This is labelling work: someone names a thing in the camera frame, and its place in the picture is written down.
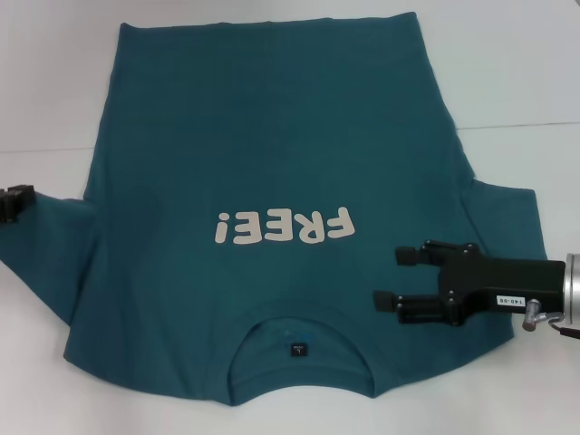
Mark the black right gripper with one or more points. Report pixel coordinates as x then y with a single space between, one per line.
507 278

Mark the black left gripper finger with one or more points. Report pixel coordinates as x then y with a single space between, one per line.
22 194
9 210

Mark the teal T-shirt with FREE print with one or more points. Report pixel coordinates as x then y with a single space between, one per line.
290 136

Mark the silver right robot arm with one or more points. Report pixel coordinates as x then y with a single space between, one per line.
572 290

